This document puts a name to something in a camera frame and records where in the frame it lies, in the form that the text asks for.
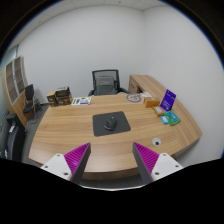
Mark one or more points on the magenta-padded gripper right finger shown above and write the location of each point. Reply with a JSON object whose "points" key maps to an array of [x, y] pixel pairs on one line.
{"points": [[164, 164]]}

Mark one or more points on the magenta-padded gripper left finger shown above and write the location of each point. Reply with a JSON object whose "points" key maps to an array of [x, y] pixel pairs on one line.
{"points": [[59, 164]]}

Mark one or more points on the black computer mouse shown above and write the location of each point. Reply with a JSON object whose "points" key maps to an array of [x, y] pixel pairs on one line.
{"points": [[110, 124]]}

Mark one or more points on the dark grey mouse pad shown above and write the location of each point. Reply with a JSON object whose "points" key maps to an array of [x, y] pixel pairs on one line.
{"points": [[100, 128]]}

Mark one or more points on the small blue packet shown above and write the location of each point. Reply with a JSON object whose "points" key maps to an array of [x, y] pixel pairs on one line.
{"points": [[164, 120]]}

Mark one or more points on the green packet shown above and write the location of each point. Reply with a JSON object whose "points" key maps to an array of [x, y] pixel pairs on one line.
{"points": [[173, 118]]}

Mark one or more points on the black leather office chair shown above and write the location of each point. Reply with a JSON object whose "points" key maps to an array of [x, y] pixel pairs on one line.
{"points": [[12, 140]]}

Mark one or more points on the small yellow box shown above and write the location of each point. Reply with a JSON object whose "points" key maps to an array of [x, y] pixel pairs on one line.
{"points": [[158, 111]]}

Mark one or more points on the small orange-brown box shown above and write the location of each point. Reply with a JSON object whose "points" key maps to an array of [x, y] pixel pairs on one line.
{"points": [[151, 102]]}

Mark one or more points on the small brown cardboard box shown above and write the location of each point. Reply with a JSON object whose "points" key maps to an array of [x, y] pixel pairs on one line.
{"points": [[51, 99]]}

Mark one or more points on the green and purple printed sheet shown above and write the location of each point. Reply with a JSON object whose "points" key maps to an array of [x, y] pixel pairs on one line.
{"points": [[81, 101]]}

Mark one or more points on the black visitor chair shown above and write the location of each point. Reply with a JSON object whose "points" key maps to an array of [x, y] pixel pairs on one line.
{"points": [[29, 100]]}

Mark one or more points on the round white printed disc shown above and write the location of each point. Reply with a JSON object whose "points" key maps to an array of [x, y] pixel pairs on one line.
{"points": [[133, 98]]}

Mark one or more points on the dark open-top carton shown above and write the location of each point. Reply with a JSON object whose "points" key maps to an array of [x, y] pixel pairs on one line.
{"points": [[62, 91]]}

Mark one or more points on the wooden side desk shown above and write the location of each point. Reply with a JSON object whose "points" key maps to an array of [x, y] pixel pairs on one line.
{"points": [[141, 82]]}

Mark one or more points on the wooden shelf unit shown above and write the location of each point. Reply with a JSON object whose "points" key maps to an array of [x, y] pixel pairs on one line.
{"points": [[13, 90]]}

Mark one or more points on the black mesh office chair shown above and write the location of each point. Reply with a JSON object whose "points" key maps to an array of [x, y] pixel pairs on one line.
{"points": [[105, 83]]}

